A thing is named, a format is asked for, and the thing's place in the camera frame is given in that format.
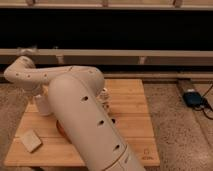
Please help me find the wooden table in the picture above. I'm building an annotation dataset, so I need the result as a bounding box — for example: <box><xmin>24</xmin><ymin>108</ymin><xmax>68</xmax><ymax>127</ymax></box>
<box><xmin>4</xmin><ymin>79</ymin><xmax>160</xmax><ymax>168</ymax></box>

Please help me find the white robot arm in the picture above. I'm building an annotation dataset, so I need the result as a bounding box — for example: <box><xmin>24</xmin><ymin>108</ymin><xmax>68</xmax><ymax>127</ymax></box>
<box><xmin>4</xmin><ymin>56</ymin><xmax>146</xmax><ymax>171</ymax></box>

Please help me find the long wooden bench rail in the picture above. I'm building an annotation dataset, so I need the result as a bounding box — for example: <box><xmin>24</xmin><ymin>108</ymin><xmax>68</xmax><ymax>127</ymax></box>
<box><xmin>0</xmin><ymin>49</ymin><xmax>213</xmax><ymax>66</ymax></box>

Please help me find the small white bottle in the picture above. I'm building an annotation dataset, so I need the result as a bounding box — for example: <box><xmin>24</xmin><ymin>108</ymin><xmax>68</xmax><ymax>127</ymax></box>
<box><xmin>99</xmin><ymin>88</ymin><xmax>110</xmax><ymax>112</ymax></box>

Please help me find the black cable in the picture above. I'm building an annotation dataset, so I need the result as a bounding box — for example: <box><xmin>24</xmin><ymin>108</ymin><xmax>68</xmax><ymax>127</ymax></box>
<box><xmin>194</xmin><ymin>83</ymin><xmax>213</xmax><ymax>120</ymax></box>

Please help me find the white sponge block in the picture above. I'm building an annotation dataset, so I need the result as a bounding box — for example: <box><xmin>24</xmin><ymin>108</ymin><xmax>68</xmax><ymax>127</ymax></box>
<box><xmin>20</xmin><ymin>130</ymin><xmax>42</xmax><ymax>153</ymax></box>

